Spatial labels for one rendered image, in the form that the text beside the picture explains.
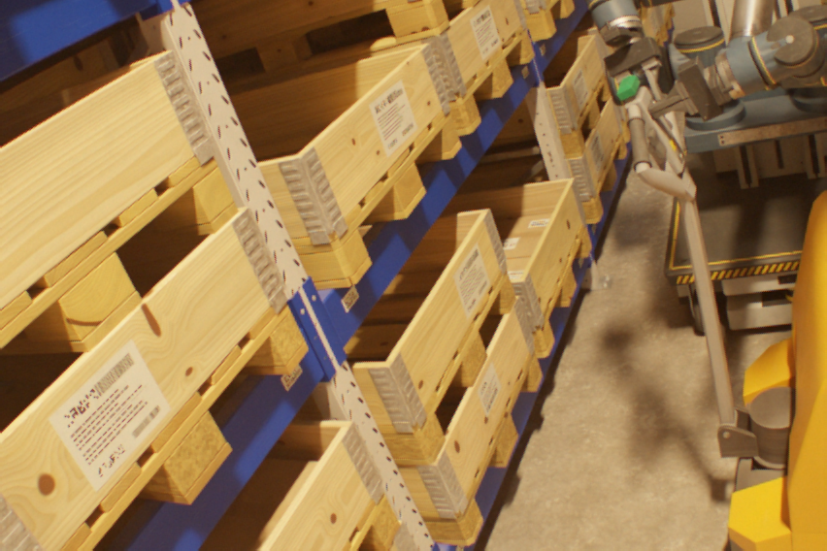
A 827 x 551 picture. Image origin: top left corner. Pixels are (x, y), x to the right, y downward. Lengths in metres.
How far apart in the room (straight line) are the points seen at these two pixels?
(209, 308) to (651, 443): 1.86
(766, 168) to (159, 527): 2.95
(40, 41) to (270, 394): 0.85
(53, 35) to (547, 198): 2.53
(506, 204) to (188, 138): 2.30
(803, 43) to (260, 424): 1.36
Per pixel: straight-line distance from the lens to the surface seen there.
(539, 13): 3.52
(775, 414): 2.32
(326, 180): 1.86
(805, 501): 2.02
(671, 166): 1.90
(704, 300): 2.10
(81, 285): 1.33
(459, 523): 2.36
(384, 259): 2.15
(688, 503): 2.73
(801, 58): 1.75
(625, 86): 1.85
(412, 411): 2.09
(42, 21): 1.45
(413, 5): 2.54
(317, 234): 1.87
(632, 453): 2.94
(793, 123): 3.20
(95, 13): 1.53
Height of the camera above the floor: 1.99
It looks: 23 degrees down
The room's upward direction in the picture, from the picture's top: 20 degrees counter-clockwise
